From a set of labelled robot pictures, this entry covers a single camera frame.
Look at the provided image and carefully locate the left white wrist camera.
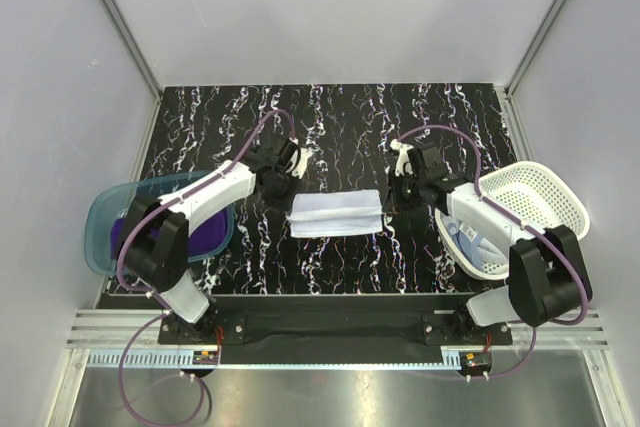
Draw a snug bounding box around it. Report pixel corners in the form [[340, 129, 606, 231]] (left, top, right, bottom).
[[287, 146, 313, 179]]

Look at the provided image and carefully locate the light blue towel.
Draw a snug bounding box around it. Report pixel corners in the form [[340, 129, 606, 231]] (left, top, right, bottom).
[[442, 216, 507, 274]]

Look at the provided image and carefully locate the purple towel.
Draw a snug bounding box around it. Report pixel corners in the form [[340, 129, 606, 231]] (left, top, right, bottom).
[[109, 206, 231, 263]]

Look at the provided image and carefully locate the white perforated laundry basket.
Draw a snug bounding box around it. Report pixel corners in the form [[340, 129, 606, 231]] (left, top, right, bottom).
[[435, 161, 590, 281]]

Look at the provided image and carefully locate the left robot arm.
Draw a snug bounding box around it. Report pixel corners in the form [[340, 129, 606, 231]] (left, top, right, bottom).
[[116, 136, 311, 343]]

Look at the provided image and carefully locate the left orange connector box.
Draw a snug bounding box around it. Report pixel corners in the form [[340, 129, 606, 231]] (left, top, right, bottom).
[[192, 350, 220, 366]]

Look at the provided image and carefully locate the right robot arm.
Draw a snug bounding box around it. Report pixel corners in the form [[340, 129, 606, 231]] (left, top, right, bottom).
[[387, 140, 593, 344]]

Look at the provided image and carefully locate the white towel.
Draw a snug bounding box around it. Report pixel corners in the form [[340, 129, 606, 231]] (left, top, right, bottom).
[[287, 189, 383, 239]]

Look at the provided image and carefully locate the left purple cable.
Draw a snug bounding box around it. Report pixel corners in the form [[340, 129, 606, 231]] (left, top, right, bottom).
[[114, 109, 297, 421]]

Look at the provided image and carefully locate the orange connector box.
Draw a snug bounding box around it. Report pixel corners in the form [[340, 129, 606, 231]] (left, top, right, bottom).
[[192, 350, 220, 366], [461, 351, 493, 369]]

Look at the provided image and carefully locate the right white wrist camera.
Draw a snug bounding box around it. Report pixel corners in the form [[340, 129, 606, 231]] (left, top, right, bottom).
[[390, 139, 416, 177]]

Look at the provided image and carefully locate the white slotted cable duct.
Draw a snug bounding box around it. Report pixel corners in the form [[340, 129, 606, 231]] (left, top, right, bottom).
[[88, 347, 461, 372]]

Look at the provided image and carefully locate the blue transparent plastic bin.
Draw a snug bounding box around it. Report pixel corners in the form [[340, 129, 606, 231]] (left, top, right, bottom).
[[84, 171, 208, 277]]

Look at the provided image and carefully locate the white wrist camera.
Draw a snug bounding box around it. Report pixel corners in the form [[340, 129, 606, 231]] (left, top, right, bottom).
[[287, 146, 313, 179], [390, 139, 416, 177]]

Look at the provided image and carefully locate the right orange connector box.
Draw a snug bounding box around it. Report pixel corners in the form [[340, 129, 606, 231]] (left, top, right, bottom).
[[461, 351, 493, 369]]

